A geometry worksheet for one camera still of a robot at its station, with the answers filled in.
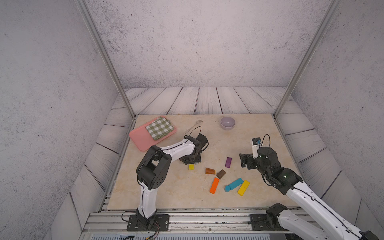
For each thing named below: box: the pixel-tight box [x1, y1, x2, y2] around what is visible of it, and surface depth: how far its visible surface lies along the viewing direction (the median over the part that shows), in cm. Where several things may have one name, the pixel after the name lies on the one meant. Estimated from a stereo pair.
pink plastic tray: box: [129, 115, 177, 152], surface depth 110 cm
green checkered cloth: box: [145, 116, 175, 141], surface depth 113 cm
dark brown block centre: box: [216, 169, 227, 179], surface depth 91 cm
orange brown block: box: [205, 167, 216, 175], surface depth 92 cm
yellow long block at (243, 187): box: [237, 180, 250, 197], surface depth 86 cm
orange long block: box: [209, 177, 220, 195], surface depth 87 cm
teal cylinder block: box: [224, 177, 244, 193], surface depth 87 cm
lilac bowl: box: [220, 116, 236, 130], surface depth 113 cm
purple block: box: [225, 157, 232, 169], surface depth 95 cm
